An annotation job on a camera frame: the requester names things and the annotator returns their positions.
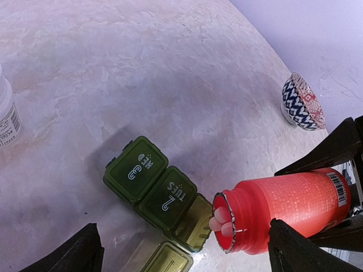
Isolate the green weekly pill organizer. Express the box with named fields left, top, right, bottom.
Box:
left=103, top=136, right=212, bottom=271

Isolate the orange pill bottle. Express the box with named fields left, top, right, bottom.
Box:
left=213, top=168, right=351, bottom=255

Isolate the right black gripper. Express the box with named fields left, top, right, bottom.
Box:
left=275, top=116, right=363, bottom=252

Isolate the pink pill in compartment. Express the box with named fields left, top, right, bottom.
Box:
left=221, top=222, right=233, bottom=237

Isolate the pink pill spilling out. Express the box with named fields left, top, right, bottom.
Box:
left=209, top=217, right=223, bottom=232

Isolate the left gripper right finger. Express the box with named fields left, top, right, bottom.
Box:
left=268, top=219, right=360, bottom=271

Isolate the pink pill in bottle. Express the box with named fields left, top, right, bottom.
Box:
left=214, top=207, right=230, bottom=224

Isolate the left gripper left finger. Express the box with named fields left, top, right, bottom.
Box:
left=23, top=223, right=104, bottom=272

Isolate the small white pill bottle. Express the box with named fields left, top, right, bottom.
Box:
left=0, top=66, right=22, bottom=147

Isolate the red patterned bowl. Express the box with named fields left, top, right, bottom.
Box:
left=280, top=72, right=326, bottom=131

